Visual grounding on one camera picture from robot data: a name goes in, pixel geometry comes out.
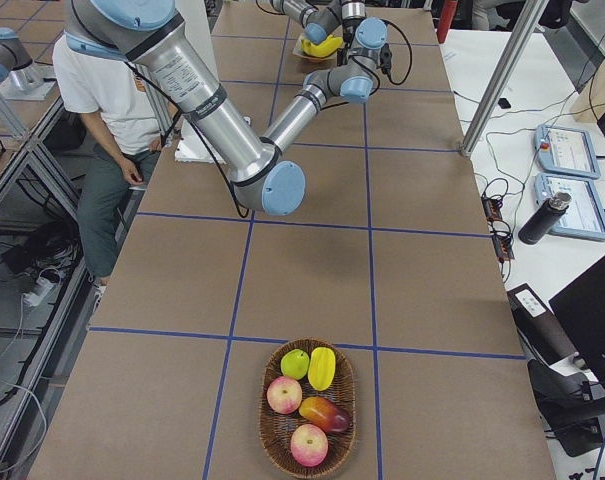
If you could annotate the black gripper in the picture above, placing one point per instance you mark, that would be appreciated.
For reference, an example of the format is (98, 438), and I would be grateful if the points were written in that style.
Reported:
(341, 56)

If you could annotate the yellow banana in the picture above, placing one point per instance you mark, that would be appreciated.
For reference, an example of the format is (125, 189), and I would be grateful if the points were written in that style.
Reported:
(326, 47)
(305, 46)

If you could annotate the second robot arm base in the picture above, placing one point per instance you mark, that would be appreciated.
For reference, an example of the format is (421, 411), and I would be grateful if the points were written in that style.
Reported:
(21, 78)

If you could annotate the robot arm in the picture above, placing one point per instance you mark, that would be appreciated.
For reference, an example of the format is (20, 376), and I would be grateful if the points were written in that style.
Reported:
(320, 22)

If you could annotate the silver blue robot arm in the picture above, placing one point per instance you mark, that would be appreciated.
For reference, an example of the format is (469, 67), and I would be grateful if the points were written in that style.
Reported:
(152, 34)

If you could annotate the square blue-green ceramic plate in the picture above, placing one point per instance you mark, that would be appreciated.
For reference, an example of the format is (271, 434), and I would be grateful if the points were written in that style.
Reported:
(297, 51)

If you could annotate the woven wicker basket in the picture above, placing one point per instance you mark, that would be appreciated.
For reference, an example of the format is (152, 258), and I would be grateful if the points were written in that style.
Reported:
(276, 429)

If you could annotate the red fire extinguisher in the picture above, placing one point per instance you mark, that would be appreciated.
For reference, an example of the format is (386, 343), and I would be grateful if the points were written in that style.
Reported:
(445, 20)

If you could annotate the small black device on table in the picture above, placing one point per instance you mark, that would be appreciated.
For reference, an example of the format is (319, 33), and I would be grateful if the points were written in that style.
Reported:
(504, 103)

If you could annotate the seated person in white shirt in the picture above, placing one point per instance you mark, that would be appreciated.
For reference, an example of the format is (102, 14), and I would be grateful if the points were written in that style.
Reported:
(113, 105)

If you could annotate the upper teach pendant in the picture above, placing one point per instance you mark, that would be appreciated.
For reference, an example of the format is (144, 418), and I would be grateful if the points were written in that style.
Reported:
(566, 151)

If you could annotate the teach pendant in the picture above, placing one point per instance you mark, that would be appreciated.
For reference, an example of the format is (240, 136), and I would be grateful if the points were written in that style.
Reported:
(566, 151)
(585, 216)

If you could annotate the black thermos bottle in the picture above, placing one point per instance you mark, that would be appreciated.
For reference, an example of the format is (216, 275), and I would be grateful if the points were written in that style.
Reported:
(547, 215)

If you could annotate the lower teach pendant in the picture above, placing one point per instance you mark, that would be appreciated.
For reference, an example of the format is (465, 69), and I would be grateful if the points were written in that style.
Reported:
(585, 216)

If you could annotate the green apple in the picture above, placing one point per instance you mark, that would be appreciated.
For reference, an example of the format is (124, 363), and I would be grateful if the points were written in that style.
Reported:
(295, 364)

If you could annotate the black box with white label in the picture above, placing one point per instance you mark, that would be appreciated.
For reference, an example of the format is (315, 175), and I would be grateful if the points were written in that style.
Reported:
(541, 328)

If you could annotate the pink apple at left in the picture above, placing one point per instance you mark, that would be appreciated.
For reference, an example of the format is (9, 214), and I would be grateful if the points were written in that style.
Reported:
(284, 395)

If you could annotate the pink apple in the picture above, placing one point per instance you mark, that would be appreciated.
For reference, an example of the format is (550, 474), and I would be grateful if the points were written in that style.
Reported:
(284, 395)
(309, 445)

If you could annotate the black computer monitor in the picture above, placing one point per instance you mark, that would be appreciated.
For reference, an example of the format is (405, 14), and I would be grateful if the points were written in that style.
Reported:
(580, 309)

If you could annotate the dark red apple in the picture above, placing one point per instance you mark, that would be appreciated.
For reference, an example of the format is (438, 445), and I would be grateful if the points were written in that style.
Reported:
(325, 414)

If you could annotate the white power strip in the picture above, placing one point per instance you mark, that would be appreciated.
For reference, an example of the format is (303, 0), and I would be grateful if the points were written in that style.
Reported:
(41, 289)

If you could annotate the pink apple in front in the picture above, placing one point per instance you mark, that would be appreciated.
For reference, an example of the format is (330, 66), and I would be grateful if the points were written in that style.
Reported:
(309, 445)

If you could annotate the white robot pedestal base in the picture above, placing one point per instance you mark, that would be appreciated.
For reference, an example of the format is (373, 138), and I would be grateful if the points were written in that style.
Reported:
(191, 147)

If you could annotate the aluminium frame post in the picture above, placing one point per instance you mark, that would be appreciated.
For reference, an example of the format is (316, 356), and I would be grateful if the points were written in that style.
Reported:
(515, 46)

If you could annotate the small circuit board with wires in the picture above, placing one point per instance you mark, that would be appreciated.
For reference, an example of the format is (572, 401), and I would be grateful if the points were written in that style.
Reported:
(500, 231)

